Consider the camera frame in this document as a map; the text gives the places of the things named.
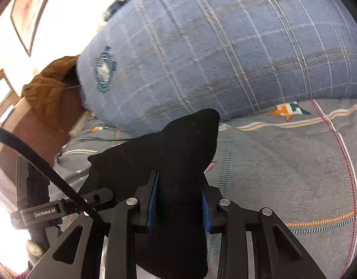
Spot reddish brown headboard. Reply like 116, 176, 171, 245
0, 89, 87, 186

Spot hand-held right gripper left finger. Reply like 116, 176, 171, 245
29, 170, 160, 279

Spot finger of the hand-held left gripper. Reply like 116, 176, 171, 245
63, 187, 113, 210

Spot wooden window frame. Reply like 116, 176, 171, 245
0, 69, 20, 123

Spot grey printed bed sheet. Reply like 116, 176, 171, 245
49, 97, 357, 279

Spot black pants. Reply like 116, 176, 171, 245
87, 108, 221, 279

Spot brown jacket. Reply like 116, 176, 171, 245
21, 55, 83, 126

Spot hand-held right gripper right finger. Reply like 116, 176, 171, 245
200, 177, 327, 279

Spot black cable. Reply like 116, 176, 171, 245
0, 124, 109, 230

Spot framed wall picture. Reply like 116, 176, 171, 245
10, 0, 63, 57

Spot blue plaid pillow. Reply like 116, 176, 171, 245
76, 0, 357, 136

